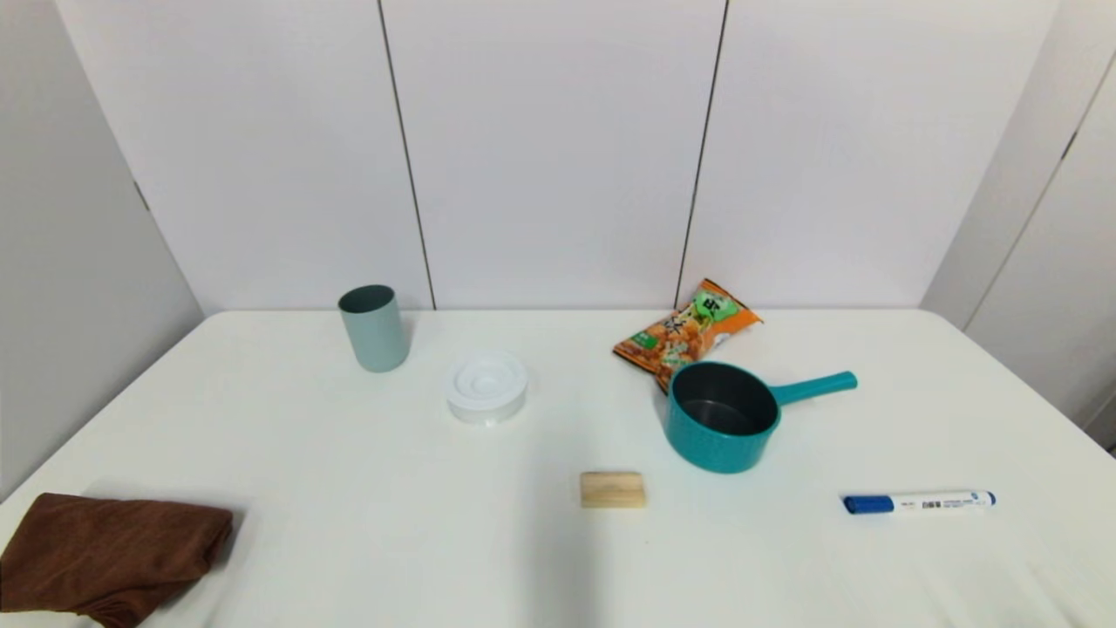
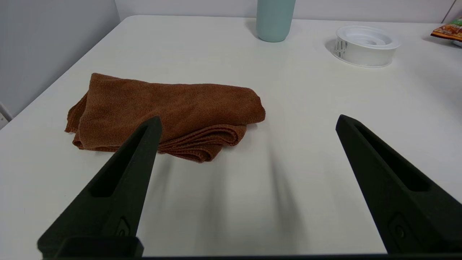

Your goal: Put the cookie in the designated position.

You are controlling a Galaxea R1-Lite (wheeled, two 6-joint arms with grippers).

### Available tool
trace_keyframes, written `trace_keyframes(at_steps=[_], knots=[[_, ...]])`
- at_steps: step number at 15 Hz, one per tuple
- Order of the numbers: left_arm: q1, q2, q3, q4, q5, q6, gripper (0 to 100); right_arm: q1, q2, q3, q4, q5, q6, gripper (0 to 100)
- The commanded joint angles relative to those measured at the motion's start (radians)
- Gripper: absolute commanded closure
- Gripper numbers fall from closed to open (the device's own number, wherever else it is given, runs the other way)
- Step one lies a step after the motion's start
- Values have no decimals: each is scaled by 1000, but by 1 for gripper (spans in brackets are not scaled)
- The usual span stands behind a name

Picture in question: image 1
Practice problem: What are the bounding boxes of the orange snack cookie bag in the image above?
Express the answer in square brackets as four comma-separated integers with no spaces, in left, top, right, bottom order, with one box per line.
[612,278,765,393]

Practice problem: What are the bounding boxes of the small wooden block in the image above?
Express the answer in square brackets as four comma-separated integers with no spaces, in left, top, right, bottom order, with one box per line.
[580,471,648,509]

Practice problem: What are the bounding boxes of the grey-green plastic cup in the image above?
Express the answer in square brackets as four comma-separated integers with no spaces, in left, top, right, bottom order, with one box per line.
[337,284,412,374]

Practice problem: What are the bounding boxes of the blue whiteboard marker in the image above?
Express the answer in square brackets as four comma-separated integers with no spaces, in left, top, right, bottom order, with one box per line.
[842,490,997,515]

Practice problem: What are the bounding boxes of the brown folded cloth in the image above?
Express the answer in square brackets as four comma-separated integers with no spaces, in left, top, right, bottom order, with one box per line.
[0,493,235,628]

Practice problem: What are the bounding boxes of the teal saucepan with handle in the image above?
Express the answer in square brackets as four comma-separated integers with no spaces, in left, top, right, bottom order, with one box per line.
[663,361,859,475]

